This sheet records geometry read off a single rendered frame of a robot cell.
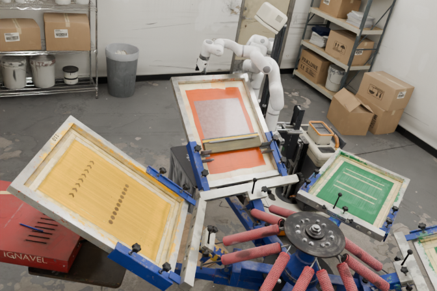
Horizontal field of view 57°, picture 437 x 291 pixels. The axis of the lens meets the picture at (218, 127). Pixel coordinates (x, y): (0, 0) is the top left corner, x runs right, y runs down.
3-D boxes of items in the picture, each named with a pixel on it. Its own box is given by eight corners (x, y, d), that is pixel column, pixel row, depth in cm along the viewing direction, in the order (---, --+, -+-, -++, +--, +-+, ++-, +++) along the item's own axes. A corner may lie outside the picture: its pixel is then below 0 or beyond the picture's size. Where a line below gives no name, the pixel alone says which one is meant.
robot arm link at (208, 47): (225, 42, 278) (224, 50, 271) (221, 54, 285) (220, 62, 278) (204, 36, 275) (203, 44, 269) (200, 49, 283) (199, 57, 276)
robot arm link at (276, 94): (278, 53, 284) (281, 62, 268) (282, 100, 303) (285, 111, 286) (258, 56, 286) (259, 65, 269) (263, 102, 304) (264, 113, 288)
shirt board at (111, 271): (26, 282, 195) (25, 271, 191) (61, 225, 230) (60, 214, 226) (295, 327, 196) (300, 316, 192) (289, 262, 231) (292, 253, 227)
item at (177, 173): (166, 191, 321) (170, 148, 300) (170, 191, 323) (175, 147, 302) (186, 232, 286) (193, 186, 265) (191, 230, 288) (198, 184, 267)
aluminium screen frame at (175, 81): (169, 80, 267) (170, 76, 264) (244, 76, 292) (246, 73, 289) (201, 190, 237) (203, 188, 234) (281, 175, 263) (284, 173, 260)
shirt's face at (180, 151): (170, 147, 302) (170, 147, 301) (222, 141, 321) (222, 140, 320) (194, 186, 266) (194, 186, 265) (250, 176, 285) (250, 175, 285)
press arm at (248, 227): (198, 162, 305) (198, 155, 302) (205, 160, 308) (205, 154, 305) (287, 294, 213) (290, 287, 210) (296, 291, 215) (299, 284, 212)
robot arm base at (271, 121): (276, 125, 316) (281, 108, 308) (282, 134, 305) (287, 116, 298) (258, 125, 311) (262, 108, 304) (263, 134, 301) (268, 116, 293)
